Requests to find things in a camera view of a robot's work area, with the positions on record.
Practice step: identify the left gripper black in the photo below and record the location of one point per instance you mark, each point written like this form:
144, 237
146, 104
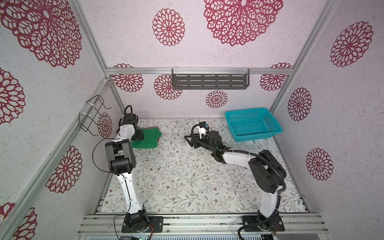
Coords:
139, 135

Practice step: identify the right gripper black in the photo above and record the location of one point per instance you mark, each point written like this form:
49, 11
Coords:
196, 139

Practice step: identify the green tank top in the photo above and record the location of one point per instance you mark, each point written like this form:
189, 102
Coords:
150, 141

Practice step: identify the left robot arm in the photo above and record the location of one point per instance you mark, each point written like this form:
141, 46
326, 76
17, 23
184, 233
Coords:
122, 161

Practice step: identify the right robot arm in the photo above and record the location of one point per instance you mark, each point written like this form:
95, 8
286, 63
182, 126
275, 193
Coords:
267, 171

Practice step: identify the teal plastic basket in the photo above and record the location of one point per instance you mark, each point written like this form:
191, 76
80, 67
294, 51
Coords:
252, 124

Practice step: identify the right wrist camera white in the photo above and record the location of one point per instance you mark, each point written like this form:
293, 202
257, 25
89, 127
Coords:
203, 130

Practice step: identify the black wire wall rack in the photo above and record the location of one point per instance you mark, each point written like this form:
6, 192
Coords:
87, 118

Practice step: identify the grey wall shelf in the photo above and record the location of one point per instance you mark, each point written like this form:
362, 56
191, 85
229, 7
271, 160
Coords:
197, 81

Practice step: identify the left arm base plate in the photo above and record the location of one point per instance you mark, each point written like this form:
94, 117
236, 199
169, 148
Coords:
152, 225

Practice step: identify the aluminium front rail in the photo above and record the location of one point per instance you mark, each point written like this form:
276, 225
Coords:
194, 224

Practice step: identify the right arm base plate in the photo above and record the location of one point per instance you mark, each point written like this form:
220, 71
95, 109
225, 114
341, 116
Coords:
253, 224

